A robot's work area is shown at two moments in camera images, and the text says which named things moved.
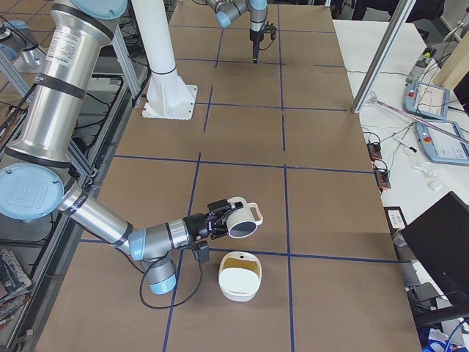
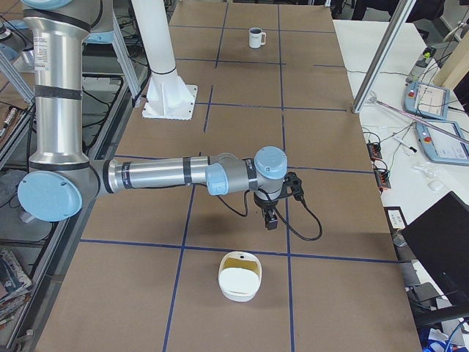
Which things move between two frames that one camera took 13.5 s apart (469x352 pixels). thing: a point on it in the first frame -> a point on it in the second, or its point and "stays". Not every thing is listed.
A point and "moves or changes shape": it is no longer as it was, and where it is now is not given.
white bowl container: [239, 276] stays
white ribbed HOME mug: [240, 221] moves or changes shape
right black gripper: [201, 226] -> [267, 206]
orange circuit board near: [382, 179] stays
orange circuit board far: [374, 149] stays
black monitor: [440, 239] stays
